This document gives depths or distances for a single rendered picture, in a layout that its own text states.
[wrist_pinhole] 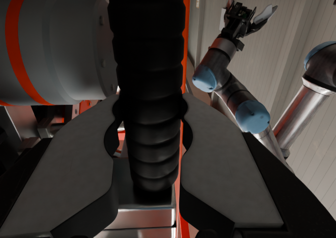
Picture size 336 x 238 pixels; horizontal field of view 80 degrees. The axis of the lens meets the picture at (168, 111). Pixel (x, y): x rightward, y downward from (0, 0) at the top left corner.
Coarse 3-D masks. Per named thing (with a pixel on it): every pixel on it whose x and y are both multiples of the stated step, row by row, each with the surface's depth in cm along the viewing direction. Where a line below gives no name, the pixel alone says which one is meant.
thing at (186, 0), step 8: (184, 0) 58; (184, 32) 63; (184, 40) 64; (184, 48) 65; (184, 56) 67; (184, 64) 68; (184, 72) 70; (184, 80) 71; (184, 88) 73; (176, 184) 101; (176, 192) 104; (176, 200) 108; (176, 208) 112; (176, 216) 116; (176, 224) 121; (176, 232) 125
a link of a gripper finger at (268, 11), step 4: (268, 8) 60; (272, 8) 64; (276, 8) 63; (264, 12) 61; (268, 12) 62; (272, 12) 63; (256, 16) 61; (260, 16) 62; (264, 16) 63; (268, 16) 63; (256, 20) 63; (260, 20) 63
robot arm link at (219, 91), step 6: (234, 78) 61; (228, 84) 59; (234, 84) 59; (240, 84) 60; (216, 90) 61; (222, 90) 60; (228, 90) 59; (234, 90) 57; (222, 96) 61; (228, 96) 57
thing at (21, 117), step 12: (0, 108) 28; (12, 108) 30; (24, 108) 32; (0, 120) 29; (12, 120) 29; (24, 120) 32; (36, 120) 35; (12, 132) 30; (24, 132) 32; (36, 132) 35; (0, 144) 32; (12, 144) 32; (0, 156) 33; (12, 156) 33
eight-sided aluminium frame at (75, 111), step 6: (48, 108) 48; (54, 108) 48; (60, 108) 51; (66, 108) 49; (72, 108) 49; (78, 108) 52; (48, 114) 48; (54, 114) 48; (60, 114) 51; (66, 114) 48; (72, 114) 49; (78, 114) 52; (60, 120) 51; (66, 120) 48
